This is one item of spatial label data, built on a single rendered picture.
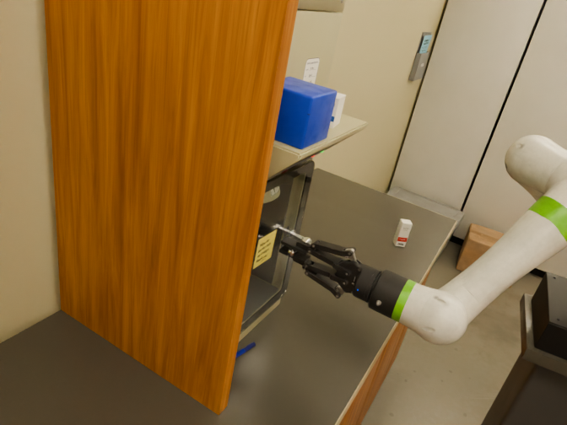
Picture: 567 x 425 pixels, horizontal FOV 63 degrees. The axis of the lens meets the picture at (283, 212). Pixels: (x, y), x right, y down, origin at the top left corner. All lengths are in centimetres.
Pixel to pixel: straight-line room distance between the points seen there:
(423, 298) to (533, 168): 44
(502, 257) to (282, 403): 58
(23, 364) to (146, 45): 72
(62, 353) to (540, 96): 337
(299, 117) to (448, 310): 48
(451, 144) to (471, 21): 89
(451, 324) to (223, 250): 47
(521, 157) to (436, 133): 268
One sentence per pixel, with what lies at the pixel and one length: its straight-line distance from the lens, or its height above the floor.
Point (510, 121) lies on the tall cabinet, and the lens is 383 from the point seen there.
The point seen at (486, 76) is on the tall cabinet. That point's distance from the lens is 381.
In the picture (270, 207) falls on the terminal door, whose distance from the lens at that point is 99.
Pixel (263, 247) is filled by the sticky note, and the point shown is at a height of 122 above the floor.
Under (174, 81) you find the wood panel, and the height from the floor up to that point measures 158.
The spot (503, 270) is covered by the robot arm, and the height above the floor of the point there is 128.
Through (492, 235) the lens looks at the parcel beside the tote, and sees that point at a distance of 388.
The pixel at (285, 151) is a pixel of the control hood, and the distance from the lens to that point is 78.
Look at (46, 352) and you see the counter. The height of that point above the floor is 94.
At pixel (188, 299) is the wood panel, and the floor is 118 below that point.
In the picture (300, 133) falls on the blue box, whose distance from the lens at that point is 78.
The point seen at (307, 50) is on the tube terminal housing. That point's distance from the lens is 95.
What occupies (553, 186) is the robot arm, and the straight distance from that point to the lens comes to 120.
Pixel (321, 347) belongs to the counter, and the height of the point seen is 94.
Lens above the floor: 177
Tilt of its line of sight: 27 degrees down
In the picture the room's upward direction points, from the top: 11 degrees clockwise
